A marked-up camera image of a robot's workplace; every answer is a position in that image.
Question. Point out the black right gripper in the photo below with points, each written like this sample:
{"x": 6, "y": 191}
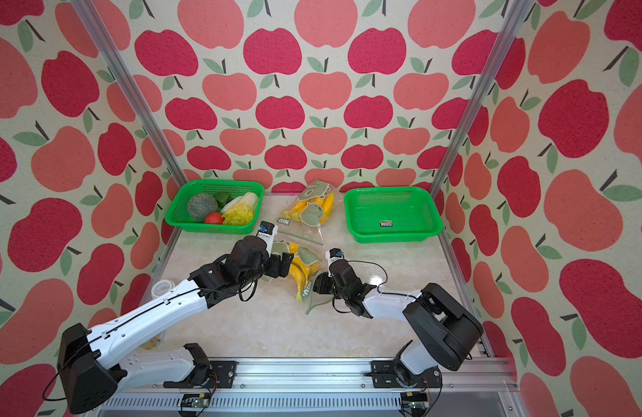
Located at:
{"x": 320, "y": 282}

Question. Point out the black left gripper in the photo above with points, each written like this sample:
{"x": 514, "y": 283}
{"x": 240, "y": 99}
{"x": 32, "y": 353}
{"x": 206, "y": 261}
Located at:
{"x": 277, "y": 269}

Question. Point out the zip-top bag with dinosaur print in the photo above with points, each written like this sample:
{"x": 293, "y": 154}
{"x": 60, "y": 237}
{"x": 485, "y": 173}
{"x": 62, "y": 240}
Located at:
{"x": 312, "y": 299}

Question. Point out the yellow banana bunch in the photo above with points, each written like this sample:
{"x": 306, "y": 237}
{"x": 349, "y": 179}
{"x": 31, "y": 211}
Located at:
{"x": 304, "y": 267}

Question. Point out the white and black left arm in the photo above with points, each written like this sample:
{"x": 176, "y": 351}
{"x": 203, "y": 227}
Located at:
{"x": 95, "y": 363}

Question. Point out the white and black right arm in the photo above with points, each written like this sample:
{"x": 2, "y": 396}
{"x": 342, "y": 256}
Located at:
{"x": 446, "y": 332}

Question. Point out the bananas in far bag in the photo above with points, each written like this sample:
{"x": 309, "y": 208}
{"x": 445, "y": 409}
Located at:
{"x": 313, "y": 212}

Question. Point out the yellow-green cabbage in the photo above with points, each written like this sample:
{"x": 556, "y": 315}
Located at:
{"x": 241, "y": 210}

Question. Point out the red tomato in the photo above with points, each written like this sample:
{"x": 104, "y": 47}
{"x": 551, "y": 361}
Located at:
{"x": 214, "y": 218}

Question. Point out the green pepper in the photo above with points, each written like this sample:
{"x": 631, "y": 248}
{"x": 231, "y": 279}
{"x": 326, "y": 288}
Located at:
{"x": 222, "y": 198}

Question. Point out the green basket with vegetables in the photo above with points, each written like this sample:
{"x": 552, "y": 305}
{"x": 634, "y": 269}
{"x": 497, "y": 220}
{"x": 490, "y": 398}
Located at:
{"x": 177, "y": 215}

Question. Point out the green broccoli head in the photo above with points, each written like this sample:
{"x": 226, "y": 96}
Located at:
{"x": 200, "y": 206}

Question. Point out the empty green plastic basket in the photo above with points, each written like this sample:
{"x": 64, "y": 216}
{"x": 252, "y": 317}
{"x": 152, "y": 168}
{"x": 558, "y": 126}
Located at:
{"x": 391, "y": 215}

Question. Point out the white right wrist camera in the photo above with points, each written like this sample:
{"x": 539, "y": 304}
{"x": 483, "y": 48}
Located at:
{"x": 333, "y": 255}

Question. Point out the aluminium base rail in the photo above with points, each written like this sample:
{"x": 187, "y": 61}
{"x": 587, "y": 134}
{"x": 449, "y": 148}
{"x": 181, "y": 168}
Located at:
{"x": 331, "y": 387}

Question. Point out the aluminium frame post left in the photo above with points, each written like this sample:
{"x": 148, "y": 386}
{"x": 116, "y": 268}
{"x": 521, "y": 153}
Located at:
{"x": 101, "y": 37}

